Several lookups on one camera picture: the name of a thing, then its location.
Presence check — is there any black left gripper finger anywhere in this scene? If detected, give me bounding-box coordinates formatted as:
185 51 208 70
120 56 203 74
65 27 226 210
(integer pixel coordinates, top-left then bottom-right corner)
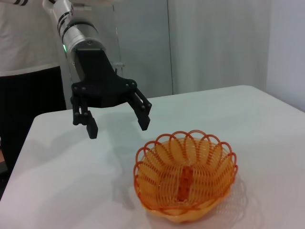
125 87 153 132
71 92 99 140

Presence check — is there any orange woven plastic basket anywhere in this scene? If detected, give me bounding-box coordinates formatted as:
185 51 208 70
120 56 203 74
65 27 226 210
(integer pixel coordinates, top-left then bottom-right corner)
133 129 238 224

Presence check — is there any person in white shirt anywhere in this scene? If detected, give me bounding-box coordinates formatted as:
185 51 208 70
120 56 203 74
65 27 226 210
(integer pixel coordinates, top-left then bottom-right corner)
0 0 68 182

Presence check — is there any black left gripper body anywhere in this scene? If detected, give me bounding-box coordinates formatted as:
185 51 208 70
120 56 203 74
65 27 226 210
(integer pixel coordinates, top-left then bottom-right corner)
71 49 138 108

